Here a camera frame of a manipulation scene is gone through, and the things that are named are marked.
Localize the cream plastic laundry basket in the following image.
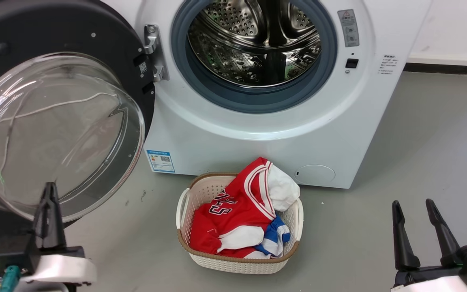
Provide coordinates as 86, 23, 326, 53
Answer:
176, 172, 304, 275

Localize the silver metal door hinge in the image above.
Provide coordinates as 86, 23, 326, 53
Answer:
144, 24, 170, 83

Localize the blue white striped garment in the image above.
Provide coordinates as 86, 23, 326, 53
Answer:
254, 214, 291, 258

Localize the blue energy label sticker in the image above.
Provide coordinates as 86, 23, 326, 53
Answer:
146, 150, 176, 173

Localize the round white filter cover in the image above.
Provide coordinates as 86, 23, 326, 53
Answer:
294, 164, 336, 184

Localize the white cloth garment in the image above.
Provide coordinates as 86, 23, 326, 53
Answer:
267, 163, 300, 212

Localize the black round glass washer door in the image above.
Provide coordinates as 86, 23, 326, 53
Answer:
0, 0, 156, 250

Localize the white front-load washing machine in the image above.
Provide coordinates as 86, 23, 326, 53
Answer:
100, 0, 435, 189

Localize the grey warning label sticker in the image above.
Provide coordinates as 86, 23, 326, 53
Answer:
338, 9, 360, 47

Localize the small printed text sticker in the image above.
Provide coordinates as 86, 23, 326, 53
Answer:
377, 55, 397, 75

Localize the red white basketball jersey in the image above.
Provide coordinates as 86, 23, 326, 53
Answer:
189, 157, 276, 259

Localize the teal cable connector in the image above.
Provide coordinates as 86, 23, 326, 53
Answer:
0, 266, 21, 292

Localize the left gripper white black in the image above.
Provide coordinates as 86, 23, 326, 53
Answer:
0, 182, 97, 292

